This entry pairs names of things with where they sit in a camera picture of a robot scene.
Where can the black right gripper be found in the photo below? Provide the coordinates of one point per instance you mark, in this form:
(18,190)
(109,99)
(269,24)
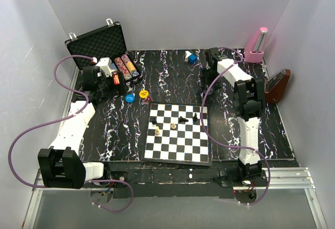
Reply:
(203,78)

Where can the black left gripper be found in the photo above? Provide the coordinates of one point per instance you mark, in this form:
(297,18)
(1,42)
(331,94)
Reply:
(119,89)

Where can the red yellow card deck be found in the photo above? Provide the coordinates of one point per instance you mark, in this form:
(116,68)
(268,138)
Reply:
(116,79)

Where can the blue patterned card deck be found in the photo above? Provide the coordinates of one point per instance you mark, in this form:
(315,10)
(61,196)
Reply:
(113,66)

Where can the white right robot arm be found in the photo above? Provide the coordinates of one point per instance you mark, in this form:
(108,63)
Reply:
(248,104)

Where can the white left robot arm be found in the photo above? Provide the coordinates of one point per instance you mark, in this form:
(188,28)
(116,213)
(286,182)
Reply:
(60,164)

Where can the blue cube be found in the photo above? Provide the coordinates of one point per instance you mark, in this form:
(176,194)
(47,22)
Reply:
(192,59)

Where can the red poker chip row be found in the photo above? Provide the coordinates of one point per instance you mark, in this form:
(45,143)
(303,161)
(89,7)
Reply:
(121,66)

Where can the blue round button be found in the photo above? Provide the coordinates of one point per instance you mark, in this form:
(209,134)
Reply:
(130,98)

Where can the white small block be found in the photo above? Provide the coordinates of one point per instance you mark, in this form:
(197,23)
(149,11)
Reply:
(187,55)

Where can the blue chip stack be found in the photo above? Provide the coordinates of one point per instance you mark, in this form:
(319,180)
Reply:
(135,74)

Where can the purple yellow chip row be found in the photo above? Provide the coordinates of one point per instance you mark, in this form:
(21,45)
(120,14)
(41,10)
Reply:
(128,63)

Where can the yellow round button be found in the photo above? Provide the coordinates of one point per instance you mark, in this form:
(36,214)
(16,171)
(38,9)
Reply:
(143,94)

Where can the red triangle token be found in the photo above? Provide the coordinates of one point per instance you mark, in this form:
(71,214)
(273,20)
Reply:
(147,100)

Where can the black aluminium poker case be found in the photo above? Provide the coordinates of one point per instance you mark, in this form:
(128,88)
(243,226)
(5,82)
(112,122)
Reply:
(104,42)

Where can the black bishop lying down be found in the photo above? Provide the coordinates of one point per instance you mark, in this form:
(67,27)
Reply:
(181,119)

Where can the pink metronome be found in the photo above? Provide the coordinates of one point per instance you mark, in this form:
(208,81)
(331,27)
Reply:
(254,50)

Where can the black white chessboard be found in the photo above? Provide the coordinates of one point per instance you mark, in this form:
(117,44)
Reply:
(187,144)

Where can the white king chess piece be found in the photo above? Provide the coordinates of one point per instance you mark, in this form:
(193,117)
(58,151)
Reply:
(157,130)

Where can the brown wooden metronome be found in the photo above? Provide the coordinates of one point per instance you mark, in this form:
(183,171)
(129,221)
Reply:
(276,85)

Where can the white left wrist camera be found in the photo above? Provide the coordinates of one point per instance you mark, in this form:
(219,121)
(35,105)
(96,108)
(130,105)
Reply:
(104,65)

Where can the aluminium rail frame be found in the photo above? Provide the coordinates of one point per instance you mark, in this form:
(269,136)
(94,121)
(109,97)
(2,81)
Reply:
(289,202)

